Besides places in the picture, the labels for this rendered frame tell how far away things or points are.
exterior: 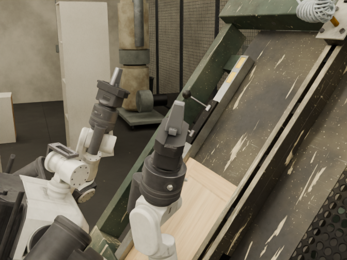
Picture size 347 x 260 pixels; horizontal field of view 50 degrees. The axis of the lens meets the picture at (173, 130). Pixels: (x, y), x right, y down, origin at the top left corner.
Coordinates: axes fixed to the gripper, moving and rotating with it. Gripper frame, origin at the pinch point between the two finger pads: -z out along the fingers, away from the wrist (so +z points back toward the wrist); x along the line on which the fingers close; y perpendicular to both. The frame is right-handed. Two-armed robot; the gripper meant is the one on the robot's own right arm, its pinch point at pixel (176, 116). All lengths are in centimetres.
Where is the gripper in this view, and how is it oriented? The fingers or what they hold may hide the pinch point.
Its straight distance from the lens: 71.1
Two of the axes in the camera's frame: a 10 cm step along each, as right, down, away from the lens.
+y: 9.7, 2.3, -0.3
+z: -1.9, 8.7, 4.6
